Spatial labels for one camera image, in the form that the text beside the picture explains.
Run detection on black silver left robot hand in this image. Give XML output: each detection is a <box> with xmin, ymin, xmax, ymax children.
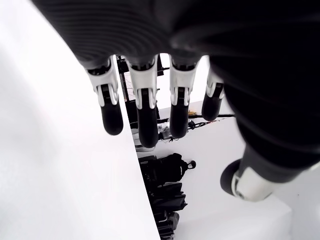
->
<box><xmin>31</xmin><ymin>0</ymin><xmax>320</xmax><ymax>202</ymax></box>

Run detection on black metal rack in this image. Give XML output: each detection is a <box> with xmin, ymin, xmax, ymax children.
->
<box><xmin>116</xmin><ymin>54</ymin><xmax>166</xmax><ymax>126</ymax></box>

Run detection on black backpack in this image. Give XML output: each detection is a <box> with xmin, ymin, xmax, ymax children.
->
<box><xmin>159</xmin><ymin>152</ymin><xmax>197</xmax><ymax>186</ymax></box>

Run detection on stacked black equipment bags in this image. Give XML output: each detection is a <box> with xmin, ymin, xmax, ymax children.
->
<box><xmin>138</xmin><ymin>154</ymin><xmax>188</xmax><ymax>240</ymax></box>

